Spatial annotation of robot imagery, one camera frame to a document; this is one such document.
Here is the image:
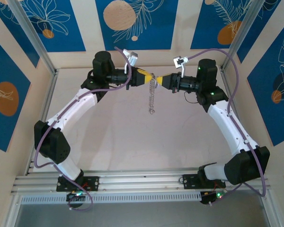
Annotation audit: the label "thin black wire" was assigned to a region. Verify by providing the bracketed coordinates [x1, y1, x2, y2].
[184, 91, 199, 104]

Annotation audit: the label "grey metal panel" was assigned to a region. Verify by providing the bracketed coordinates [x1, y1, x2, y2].
[14, 203, 269, 227]

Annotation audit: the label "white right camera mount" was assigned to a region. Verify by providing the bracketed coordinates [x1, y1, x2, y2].
[180, 57, 190, 78]

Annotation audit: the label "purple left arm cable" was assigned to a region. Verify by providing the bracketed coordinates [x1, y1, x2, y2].
[34, 46, 133, 212]

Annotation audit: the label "aluminium side rail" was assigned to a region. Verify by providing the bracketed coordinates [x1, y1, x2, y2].
[219, 66, 249, 142]
[26, 70, 60, 175]

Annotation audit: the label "controller board with lights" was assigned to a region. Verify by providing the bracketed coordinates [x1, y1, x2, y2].
[66, 191, 86, 209]
[200, 190, 228, 206]

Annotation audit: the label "slotted grey cable duct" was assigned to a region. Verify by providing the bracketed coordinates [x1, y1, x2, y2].
[20, 191, 202, 205]

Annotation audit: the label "metal key plate with rings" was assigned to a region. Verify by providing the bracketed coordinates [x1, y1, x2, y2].
[148, 73, 160, 114]

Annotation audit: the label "aluminium corner post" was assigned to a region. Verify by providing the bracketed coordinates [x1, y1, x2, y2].
[221, 0, 263, 71]
[8, 0, 59, 74]

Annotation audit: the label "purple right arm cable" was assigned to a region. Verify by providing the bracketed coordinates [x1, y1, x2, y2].
[188, 48, 267, 197]

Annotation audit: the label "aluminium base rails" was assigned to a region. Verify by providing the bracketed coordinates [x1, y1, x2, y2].
[10, 166, 273, 196]

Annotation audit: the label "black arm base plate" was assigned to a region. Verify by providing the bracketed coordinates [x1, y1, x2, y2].
[56, 175, 100, 192]
[182, 174, 227, 190]

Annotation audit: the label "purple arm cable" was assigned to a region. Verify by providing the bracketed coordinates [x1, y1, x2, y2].
[188, 48, 267, 197]
[34, 46, 133, 212]

